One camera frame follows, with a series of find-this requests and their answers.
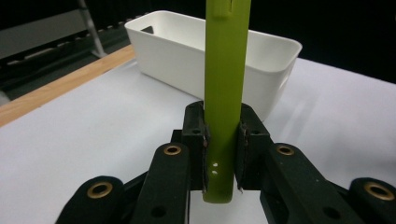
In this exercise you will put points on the white table mat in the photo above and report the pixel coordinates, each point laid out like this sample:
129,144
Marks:
77,130

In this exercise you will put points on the white metal stand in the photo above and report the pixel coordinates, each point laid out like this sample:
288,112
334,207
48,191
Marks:
37,34

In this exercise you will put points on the white plastic bin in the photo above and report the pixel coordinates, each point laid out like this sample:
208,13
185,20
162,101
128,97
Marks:
168,62

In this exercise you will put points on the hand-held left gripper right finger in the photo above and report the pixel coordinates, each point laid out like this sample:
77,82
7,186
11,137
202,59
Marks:
252,140

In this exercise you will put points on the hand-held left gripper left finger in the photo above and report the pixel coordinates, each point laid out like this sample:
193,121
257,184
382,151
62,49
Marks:
194,130

